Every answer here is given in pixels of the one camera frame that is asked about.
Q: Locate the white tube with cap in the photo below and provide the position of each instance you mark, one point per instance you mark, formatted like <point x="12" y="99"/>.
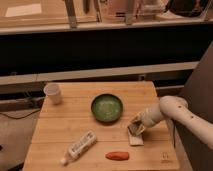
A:
<point x="76" y="150"/>

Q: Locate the white paper cup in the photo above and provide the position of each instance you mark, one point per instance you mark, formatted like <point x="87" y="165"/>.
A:
<point x="52" y="90"/>

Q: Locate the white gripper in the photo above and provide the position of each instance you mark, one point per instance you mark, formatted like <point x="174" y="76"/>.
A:
<point x="149" y="117"/>

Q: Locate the wooden table board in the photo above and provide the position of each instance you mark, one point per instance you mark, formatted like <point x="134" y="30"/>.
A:
<point x="58" y="126"/>

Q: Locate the orange carrot toy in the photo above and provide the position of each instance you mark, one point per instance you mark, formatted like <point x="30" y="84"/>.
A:
<point x="118" y="156"/>

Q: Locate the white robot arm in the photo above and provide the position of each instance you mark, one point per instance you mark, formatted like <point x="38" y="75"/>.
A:
<point x="175" y="108"/>

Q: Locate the white sponge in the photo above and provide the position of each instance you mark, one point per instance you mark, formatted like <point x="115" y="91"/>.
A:
<point x="136" y="140"/>

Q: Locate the green bowl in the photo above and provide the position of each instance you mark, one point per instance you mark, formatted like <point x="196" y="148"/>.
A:
<point x="107" y="108"/>

